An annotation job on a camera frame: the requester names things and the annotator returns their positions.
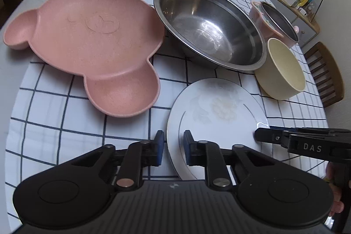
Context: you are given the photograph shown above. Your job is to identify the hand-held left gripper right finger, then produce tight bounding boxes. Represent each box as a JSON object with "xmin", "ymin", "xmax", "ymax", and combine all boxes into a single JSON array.
[{"xmin": 183, "ymin": 130, "xmax": 286, "ymax": 191}]

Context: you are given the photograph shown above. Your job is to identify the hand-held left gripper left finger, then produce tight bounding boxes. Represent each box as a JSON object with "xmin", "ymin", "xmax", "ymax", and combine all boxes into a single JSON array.
[{"xmin": 70, "ymin": 130, "xmax": 165, "ymax": 191}]

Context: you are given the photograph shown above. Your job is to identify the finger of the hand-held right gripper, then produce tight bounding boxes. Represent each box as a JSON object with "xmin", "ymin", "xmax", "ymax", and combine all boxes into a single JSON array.
[
  {"xmin": 270, "ymin": 126, "xmax": 351, "ymax": 136},
  {"xmin": 254, "ymin": 128, "xmax": 291, "ymax": 147}
]

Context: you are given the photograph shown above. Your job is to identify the white floral plate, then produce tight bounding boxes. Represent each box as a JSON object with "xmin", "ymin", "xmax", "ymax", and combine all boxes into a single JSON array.
[{"xmin": 166, "ymin": 78, "xmax": 270, "ymax": 181}]

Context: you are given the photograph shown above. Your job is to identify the stainless steel bowl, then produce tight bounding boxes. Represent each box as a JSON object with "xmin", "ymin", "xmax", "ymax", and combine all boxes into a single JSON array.
[{"xmin": 154, "ymin": 0, "xmax": 267, "ymax": 71}]

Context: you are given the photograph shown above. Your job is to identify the person's right hand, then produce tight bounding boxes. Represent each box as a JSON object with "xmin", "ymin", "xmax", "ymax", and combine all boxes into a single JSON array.
[{"xmin": 325, "ymin": 163, "xmax": 345, "ymax": 219}]

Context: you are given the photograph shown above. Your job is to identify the brown wooden chair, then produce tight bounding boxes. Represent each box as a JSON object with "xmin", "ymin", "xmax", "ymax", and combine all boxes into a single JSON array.
[{"xmin": 303, "ymin": 41, "xmax": 345, "ymax": 108}]

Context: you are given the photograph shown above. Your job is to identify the cream bowl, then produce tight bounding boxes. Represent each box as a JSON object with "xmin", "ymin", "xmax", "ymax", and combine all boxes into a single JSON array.
[{"xmin": 254, "ymin": 38, "xmax": 306, "ymax": 100}]

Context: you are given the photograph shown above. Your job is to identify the white corner cabinet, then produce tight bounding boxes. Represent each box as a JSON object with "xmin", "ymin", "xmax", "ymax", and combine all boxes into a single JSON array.
[{"xmin": 270, "ymin": 0, "xmax": 321, "ymax": 48}]

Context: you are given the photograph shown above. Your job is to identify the white checked tablecloth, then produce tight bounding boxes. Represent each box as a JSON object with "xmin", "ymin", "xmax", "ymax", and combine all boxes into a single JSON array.
[{"xmin": 5, "ymin": 0, "xmax": 330, "ymax": 226}]

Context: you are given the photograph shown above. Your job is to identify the pink steel-lined small pot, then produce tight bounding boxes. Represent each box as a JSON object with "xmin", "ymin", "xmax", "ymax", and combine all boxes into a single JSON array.
[{"xmin": 249, "ymin": 0, "xmax": 300, "ymax": 48}]

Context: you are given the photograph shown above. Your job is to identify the incense stick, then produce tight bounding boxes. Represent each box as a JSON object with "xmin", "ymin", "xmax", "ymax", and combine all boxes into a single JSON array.
[{"xmin": 311, "ymin": 0, "xmax": 324, "ymax": 22}]

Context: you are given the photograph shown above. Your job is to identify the pink bear-shaped plate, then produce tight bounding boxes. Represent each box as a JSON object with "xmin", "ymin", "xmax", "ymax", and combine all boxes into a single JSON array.
[{"xmin": 3, "ymin": 0, "xmax": 166, "ymax": 117}]

